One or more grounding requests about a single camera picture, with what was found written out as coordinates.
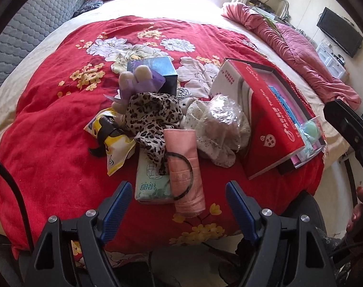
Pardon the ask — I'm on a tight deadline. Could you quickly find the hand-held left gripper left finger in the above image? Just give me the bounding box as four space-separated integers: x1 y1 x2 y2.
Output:
26 181 134 287

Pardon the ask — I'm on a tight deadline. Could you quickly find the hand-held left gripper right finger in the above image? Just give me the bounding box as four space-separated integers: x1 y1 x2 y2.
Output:
225 181 337 287

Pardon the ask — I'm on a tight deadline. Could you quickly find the green white tissue pack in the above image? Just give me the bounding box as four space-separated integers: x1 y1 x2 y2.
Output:
134 152 174 205

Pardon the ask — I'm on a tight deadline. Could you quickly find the yellow snack packet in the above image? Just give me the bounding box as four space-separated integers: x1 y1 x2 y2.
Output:
84 110 137 177

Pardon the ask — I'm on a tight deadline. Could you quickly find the leopard print scrunchie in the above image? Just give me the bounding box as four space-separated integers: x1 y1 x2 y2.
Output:
123 92 185 175

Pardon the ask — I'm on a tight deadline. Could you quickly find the purple plush toy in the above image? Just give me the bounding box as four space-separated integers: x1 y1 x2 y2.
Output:
104 65 165 117

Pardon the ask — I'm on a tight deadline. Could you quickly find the person's right hand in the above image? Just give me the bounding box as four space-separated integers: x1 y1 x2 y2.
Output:
347 185 363 237

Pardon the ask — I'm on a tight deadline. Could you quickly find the green ball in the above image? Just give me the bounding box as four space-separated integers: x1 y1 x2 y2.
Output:
301 119 321 139

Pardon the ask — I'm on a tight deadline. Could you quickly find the clear plastic packet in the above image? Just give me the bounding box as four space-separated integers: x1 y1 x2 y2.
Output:
298 116 327 159

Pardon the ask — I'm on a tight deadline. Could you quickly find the pink and blue book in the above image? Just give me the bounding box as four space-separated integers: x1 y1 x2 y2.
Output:
268 75 322 168

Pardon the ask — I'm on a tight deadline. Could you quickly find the black hair band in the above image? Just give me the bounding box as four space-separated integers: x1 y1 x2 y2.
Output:
164 152 195 201

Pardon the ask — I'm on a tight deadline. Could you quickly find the white drawer cabinet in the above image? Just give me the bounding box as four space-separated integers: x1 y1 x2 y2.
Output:
316 42 348 78

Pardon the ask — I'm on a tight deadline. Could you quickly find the red tissue pack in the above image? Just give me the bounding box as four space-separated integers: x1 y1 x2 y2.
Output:
209 59 308 180

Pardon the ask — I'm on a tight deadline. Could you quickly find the pink quilt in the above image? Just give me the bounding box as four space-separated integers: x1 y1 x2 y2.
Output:
222 2 361 104

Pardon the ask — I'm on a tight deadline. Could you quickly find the black flat television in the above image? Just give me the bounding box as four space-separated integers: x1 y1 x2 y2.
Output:
317 7 363 58

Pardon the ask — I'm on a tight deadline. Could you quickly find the crumpled clear plastic bag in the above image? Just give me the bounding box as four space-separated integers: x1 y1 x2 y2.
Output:
204 94 245 132

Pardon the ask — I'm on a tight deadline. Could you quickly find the red floral blanket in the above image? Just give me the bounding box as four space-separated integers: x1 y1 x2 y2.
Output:
0 15 325 260

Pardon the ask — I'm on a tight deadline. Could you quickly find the green blanket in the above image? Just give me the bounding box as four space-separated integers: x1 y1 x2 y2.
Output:
255 7 279 32

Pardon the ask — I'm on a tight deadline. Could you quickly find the vanity mirror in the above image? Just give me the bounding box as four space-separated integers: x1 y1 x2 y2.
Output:
267 0 291 18

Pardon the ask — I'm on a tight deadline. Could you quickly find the dark blue box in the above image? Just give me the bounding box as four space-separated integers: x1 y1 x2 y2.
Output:
127 56 178 96

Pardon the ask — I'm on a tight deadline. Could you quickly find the bed with cream sheet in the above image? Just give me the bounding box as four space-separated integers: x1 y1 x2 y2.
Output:
0 0 352 246

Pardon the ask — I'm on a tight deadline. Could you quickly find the dark patterned pillow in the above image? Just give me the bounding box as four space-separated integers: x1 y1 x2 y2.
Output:
72 0 104 18

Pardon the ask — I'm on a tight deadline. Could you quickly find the grey quilted headboard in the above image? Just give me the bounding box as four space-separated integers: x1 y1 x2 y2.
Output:
0 0 89 96

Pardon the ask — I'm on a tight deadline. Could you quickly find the black cable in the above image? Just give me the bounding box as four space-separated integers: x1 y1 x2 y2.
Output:
0 154 33 252

